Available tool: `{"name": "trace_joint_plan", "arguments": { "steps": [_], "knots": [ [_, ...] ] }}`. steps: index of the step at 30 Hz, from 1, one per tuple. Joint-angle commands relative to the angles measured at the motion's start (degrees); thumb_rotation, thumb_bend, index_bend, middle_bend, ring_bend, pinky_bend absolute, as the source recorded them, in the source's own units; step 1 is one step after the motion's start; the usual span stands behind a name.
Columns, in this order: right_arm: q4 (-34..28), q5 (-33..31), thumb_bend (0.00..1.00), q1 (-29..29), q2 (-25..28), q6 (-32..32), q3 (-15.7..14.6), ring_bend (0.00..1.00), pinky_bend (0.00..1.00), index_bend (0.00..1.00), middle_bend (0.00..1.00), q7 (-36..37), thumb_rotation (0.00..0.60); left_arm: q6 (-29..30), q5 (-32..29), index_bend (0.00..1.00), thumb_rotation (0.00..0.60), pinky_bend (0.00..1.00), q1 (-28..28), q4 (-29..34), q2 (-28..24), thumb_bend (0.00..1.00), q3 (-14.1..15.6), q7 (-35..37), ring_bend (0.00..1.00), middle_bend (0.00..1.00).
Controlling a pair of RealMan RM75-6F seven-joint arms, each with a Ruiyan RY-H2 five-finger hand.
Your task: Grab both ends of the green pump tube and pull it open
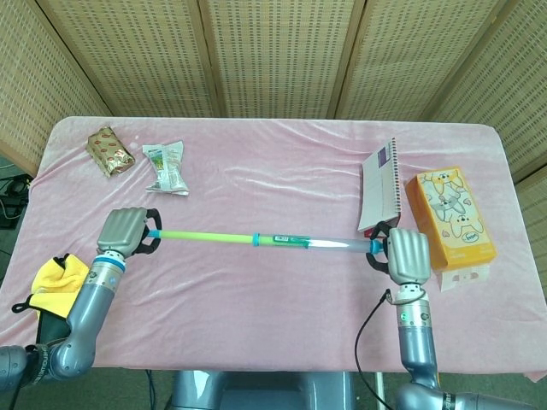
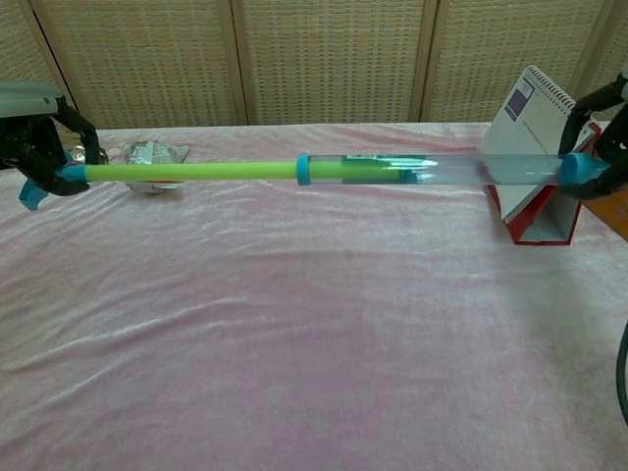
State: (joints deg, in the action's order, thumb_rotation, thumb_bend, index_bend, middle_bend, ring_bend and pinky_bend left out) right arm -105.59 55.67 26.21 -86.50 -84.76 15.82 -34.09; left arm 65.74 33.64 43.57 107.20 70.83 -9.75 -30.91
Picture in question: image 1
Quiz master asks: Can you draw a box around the green and blue pump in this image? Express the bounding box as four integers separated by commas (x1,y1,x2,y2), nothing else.
147,229,385,258

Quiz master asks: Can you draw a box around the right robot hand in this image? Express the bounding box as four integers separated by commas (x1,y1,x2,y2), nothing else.
366,221,432,285

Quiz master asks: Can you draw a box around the black cables and equipment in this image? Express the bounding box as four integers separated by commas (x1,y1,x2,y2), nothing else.
0,170,32,230

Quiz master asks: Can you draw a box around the orange cartoon rabbit box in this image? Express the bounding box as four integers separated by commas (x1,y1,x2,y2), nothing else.
404,166,499,294

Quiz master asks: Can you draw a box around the gold snack packet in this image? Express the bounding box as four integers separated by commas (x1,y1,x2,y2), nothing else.
86,124,137,179

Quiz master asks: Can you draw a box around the crumpled silver snack packet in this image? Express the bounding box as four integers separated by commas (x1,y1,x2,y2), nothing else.
142,139,191,197

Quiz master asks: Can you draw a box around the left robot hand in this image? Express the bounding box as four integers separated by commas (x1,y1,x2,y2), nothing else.
97,207,163,260

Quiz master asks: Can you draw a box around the yellow and black mitt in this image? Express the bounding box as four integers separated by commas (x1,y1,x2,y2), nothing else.
11,252,93,345

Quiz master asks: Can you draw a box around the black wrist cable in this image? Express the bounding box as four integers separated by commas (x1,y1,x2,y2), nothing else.
354,289,394,410

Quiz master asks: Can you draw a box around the pink velvet tablecloth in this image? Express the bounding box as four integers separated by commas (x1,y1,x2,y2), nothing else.
0,115,547,381

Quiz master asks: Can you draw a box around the blue floor cable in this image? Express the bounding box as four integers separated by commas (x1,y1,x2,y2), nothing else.
144,369,157,410

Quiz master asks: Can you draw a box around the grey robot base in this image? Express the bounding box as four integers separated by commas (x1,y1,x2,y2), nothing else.
168,370,356,410

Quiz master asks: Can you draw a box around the red desk calendar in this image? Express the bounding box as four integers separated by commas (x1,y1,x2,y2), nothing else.
356,137,403,238

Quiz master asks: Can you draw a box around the bamboo folding screen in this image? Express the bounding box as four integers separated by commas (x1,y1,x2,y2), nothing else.
0,0,547,257

